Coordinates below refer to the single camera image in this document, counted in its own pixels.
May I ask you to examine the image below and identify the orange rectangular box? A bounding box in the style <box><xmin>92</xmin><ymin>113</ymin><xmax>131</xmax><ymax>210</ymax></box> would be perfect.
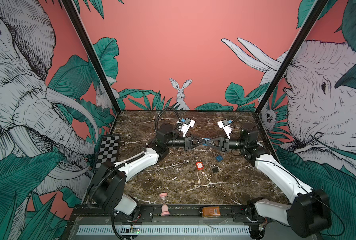
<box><xmin>201</xmin><ymin>206</ymin><xmax>221</xmax><ymax>218</ymax></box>

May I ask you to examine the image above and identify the pink hourglass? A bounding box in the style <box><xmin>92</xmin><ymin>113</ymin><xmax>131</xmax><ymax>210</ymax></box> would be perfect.
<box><xmin>159</xmin><ymin>193</ymin><xmax>170</xmax><ymax>216</ymax></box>

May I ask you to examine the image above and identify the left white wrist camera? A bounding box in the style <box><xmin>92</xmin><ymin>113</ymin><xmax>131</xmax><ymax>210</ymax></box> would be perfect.
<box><xmin>178</xmin><ymin>118</ymin><xmax>195</xmax><ymax>138</ymax></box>

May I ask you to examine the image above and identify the blue padlock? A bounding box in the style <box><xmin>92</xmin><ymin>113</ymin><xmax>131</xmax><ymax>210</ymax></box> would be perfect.
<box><xmin>215</xmin><ymin>155</ymin><xmax>223</xmax><ymax>162</ymax></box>
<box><xmin>203</xmin><ymin>138</ymin><xmax>211</xmax><ymax>147</ymax></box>

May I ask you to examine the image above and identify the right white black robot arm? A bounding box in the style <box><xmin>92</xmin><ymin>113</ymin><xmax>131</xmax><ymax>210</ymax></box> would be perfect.
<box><xmin>205</xmin><ymin>120</ymin><xmax>332</xmax><ymax>238</ymax></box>

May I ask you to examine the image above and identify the black white checkerboard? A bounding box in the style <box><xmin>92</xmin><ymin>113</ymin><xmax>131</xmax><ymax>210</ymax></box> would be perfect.
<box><xmin>95</xmin><ymin>135</ymin><xmax>121</xmax><ymax>169</ymax></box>

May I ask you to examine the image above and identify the small black padlock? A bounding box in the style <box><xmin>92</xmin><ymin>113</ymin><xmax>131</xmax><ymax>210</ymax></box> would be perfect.
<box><xmin>211</xmin><ymin>165</ymin><xmax>219</xmax><ymax>174</ymax></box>

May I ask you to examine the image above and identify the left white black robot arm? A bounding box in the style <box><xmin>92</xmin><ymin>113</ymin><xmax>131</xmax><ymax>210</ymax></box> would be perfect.
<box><xmin>87</xmin><ymin>124</ymin><xmax>205</xmax><ymax>216</ymax></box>

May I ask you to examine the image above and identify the red padlock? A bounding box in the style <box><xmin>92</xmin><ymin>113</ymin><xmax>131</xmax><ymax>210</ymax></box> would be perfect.
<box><xmin>195</xmin><ymin>162</ymin><xmax>204</xmax><ymax>171</ymax></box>

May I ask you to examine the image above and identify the white perforated rail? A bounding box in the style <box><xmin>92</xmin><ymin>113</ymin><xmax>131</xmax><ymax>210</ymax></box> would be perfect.
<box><xmin>76</xmin><ymin>225</ymin><xmax>250</xmax><ymax>236</ymax></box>

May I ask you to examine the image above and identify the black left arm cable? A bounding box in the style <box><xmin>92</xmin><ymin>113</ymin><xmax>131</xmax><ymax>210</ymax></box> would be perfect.
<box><xmin>86</xmin><ymin>106</ymin><xmax>181</xmax><ymax>209</ymax></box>

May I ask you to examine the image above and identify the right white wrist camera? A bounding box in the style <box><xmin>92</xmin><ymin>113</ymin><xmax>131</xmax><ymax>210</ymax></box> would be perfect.
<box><xmin>217</xmin><ymin>119</ymin><xmax>233</xmax><ymax>139</ymax></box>

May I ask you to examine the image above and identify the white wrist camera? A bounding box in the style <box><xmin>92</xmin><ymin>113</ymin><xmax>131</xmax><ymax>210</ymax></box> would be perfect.
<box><xmin>178</xmin><ymin>118</ymin><xmax>195</xmax><ymax>138</ymax></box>
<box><xmin>217</xmin><ymin>119</ymin><xmax>233</xmax><ymax>139</ymax></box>

